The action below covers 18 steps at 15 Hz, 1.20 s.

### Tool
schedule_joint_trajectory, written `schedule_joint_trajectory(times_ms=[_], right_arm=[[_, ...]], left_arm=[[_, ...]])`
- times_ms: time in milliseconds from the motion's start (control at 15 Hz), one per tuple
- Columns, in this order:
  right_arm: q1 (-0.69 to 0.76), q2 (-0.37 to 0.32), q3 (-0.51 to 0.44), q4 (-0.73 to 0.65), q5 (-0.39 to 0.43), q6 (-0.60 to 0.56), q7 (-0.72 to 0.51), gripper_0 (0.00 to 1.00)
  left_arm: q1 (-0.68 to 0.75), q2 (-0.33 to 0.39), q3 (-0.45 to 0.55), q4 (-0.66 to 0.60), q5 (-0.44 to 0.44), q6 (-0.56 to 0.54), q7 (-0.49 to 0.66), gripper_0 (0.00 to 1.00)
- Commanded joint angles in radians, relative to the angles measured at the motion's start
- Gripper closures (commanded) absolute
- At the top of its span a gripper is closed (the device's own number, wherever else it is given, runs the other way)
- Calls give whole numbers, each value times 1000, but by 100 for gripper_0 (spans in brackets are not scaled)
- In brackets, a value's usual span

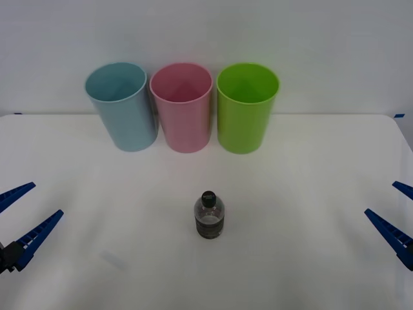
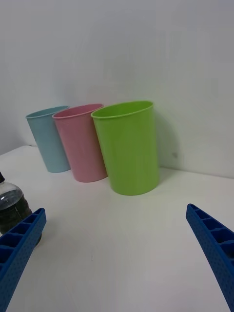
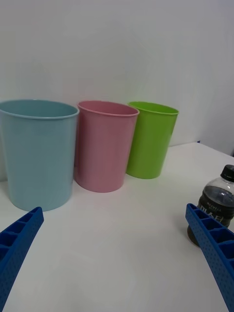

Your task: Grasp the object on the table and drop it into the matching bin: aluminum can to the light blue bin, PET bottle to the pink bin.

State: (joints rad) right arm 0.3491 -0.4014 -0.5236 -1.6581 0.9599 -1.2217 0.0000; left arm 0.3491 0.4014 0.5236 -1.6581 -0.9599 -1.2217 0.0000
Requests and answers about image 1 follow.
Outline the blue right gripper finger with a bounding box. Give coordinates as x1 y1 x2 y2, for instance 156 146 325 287
391 181 413 198
364 208 413 272

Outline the pale blue plastic bin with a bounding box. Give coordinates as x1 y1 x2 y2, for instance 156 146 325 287
85 61 159 152

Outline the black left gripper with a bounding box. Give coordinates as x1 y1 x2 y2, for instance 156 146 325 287
0 181 65 275

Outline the clear bottle with black cap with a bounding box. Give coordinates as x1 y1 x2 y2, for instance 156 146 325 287
194 190 226 241

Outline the pink plastic bin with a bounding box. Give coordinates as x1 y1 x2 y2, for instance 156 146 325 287
149 62 214 154

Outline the green plastic bin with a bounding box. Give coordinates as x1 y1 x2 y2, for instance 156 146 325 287
216 62 281 155

